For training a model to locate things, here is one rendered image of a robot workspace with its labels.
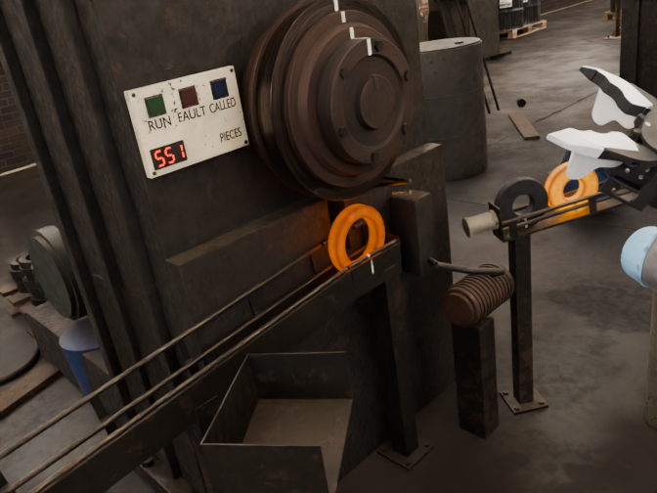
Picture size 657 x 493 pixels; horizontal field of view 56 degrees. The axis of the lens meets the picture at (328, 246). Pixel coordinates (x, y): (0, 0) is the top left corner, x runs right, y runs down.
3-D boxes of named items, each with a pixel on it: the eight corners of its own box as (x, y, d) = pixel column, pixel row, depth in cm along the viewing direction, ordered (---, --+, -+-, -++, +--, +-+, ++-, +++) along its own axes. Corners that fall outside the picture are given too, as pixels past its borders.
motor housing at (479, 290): (449, 430, 199) (436, 285, 178) (487, 395, 213) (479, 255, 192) (484, 447, 190) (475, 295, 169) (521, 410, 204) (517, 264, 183)
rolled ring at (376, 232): (381, 196, 162) (372, 194, 165) (331, 220, 151) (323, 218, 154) (388, 258, 170) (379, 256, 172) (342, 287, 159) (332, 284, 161)
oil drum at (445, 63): (389, 177, 453) (375, 52, 418) (437, 154, 489) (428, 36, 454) (457, 187, 412) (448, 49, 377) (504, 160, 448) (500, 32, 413)
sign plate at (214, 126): (147, 177, 129) (122, 91, 122) (243, 144, 145) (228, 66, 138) (152, 179, 128) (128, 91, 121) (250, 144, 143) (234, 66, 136)
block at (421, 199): (394, 270, 185) (385, 195, 176) (411, 259, 190) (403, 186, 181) (422, 278, 178) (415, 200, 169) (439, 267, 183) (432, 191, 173)
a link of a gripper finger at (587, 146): (536, 186, 67) (611, 189, 69) (562, 147, 62) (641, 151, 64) (527, 165, 69) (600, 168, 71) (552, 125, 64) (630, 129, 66)
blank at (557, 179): (541, 169, 179) (546, 172, 176) (591, 154, 180) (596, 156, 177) (546, 217, 185) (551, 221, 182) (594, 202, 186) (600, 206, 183)
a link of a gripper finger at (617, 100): (561, 99, 77) (607, 150, 73) (585, 59, 73) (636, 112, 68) (579, 95, 78) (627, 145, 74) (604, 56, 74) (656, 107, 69)
